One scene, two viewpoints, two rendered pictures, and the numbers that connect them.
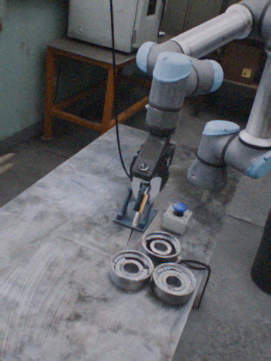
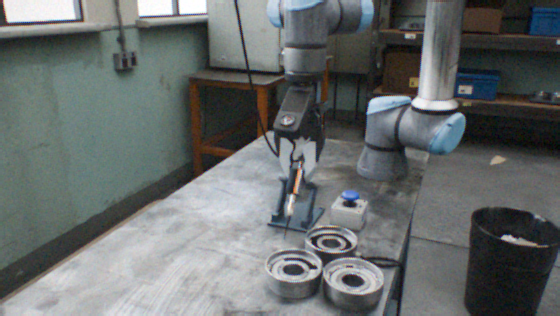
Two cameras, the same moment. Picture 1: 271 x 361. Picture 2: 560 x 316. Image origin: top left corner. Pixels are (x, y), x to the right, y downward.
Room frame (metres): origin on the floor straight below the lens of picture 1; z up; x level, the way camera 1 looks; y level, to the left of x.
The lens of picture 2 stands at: (0.05, -0.06, 1.30)
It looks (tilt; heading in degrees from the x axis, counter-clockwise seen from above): 20 degrees down; 6
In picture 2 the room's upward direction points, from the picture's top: 1 degrees clockwise
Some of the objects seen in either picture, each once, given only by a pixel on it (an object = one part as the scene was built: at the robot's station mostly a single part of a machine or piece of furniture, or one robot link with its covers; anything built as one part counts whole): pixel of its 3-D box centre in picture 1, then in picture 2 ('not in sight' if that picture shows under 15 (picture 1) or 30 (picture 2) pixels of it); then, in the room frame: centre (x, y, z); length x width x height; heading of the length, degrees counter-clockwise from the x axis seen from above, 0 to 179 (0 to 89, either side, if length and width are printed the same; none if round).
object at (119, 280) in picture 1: (130, 270); (293, 273); (0.73, -0.03, 0.82); 0.10 x 0.10 x 0.04
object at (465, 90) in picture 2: not in sight; (466, 83); (4.23, -1.39, 0.56); 0.52 x 0.38 x 0.22; 70
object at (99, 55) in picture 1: (115, 83); (269, 112); (3.58, 0.35, 0.39); 1.50 x 0.62 x 0.78; 163
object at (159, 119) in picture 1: (161, 115); (303, 60); (0.85, -0.03, 1.19); 0.08 x 0.08 x 0.05
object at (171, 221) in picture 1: (177, 218); (349, 211); (0.99, -0.15, 0.82); 0.08 x 0.07 x 0.05; 163
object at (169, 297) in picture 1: (173, 284); (352, 284); (0.71, -0.14, 0.82); 0.10 x 0.10 x 0.04
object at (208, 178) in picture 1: (209, 168); (383, 156); (1.31, -0.26, 0.85); 0.15 x 0.15 x 0.10
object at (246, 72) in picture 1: (241, 60); (406, 70); (4.36, -0.87, 0.64); 0.49 x 0.40 x 0.37; 78
